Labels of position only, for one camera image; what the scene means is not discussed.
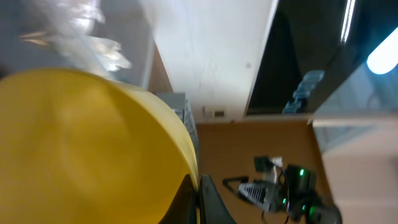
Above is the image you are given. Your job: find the gold coffee sachet wrapper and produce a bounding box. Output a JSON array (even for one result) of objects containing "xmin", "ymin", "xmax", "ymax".
[{"xmin": 19, "ymin": 31, "xmax": 49, "ymax": 46}]

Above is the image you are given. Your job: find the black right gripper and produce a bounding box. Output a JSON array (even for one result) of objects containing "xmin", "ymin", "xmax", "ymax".
[{"xmin": 159, "ymin": 174, "xmax": 279, "ymax": 224}]

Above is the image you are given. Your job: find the white tissue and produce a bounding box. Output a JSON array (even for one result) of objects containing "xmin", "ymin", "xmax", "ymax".
[{"xmin": 36, "ymin": 0, "xmax": 132, "ymax": 78}]

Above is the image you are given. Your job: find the grey dishwasher rack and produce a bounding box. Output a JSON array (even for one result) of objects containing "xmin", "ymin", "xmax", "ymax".
[{"xmin": 155, "ymin": 93, "xmax": 199, "ymax": 159}]

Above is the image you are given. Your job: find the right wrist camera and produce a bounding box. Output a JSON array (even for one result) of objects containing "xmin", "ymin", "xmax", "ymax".
[{"xmin": 254, "ymin": 156, "xmax": 284, "ymax": 184}]

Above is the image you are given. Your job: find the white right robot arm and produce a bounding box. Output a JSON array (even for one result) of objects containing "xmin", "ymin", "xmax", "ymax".
[{"xmin": 222, "ymin": 161, "xmax": 343, "ymax": 224}]

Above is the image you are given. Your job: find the yellow bowl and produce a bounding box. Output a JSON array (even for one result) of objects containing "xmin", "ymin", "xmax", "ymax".
[{"xmin": 1, "ymin": 68, "xmax": 198, "ymax": 223}]

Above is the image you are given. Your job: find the clear plastic waste bin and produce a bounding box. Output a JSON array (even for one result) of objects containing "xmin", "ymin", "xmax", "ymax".
[{"xmin": 1, "ymin": 0, "xmax": 154, "ymax": 88}]

